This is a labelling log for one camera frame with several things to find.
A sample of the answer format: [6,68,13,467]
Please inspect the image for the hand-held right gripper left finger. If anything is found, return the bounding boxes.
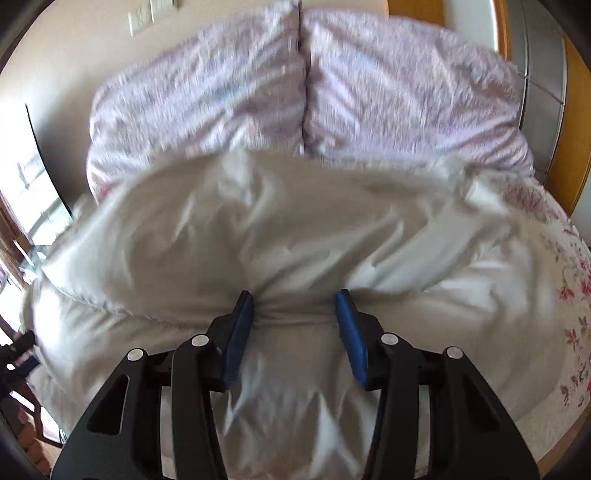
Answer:
[51,290,256,480]

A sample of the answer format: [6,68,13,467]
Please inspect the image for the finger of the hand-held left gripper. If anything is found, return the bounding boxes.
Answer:
[0,330,38,380]

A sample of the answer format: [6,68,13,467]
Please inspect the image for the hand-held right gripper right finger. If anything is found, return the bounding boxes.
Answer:
[335,288,541,480]

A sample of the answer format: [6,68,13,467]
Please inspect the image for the cream quilted down jacket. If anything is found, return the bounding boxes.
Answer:
[28,150,573,480]

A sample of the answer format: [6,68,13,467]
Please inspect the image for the dark wooden chair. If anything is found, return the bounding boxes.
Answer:
[0,378,66,464]

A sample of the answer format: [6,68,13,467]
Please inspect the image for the floral quilted bedspread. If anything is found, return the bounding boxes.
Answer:
[496,174,591,437]

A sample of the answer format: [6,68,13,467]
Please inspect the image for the pale purple crinkled pillow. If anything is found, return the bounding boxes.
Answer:
[87,0,309,200]
[300,9,537,182]

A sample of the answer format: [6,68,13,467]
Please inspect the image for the wooden framed wardrobe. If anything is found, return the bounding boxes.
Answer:
[493,0,591,219]

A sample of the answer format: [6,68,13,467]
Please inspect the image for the white wall switch plate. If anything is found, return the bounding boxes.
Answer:
[128,7,154,38]

